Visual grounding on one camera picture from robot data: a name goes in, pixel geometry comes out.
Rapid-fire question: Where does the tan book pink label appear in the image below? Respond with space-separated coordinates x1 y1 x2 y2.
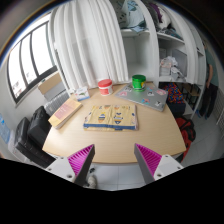
49 98 82 129

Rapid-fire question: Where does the colourful patterned bag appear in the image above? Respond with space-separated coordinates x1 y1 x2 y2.
163 83 186 117

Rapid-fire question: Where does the small white blue box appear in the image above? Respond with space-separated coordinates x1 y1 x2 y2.
75 87 90 101

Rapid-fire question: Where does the red black backpack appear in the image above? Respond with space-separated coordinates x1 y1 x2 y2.
176 117 196 163

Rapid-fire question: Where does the black case far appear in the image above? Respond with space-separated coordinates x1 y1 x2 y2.
28 106 51 148

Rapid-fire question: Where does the white shelving unit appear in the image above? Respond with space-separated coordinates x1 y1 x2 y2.
121 0 206 117

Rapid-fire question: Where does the grey laptop with stickers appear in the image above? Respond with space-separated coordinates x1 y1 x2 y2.
116 84 168 111

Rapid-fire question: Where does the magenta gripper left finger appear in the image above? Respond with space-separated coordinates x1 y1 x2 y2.
46 144 95 186

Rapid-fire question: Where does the white radiator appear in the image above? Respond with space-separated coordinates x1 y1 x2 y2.
44 90 69 116

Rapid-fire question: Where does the white curtain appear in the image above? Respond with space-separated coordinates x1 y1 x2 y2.
49 0 128 90

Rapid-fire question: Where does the cardboard box on radiator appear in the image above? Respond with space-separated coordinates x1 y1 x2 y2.
38 71 65 100

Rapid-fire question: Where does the water bottle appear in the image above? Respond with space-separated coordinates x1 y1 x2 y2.
0 114 10 143

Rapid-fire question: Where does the yellow patterned towel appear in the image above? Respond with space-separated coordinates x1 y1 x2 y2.
83 104 137 131

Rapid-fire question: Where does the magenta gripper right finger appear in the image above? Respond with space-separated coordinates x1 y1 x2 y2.
134 144 183 184

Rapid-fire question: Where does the green lidded jar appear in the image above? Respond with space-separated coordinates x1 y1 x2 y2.
132 74 146 91

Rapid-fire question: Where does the black case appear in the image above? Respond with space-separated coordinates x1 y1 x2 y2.
14 117 55 168
28 106 51 148

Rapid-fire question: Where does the black framed window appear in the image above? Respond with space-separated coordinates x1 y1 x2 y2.
7 21 57 103

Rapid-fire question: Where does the person in green shirt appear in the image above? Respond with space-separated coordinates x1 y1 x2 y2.
199 46 219 119

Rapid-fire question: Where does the black case near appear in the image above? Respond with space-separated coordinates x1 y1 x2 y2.
14 117 55 168

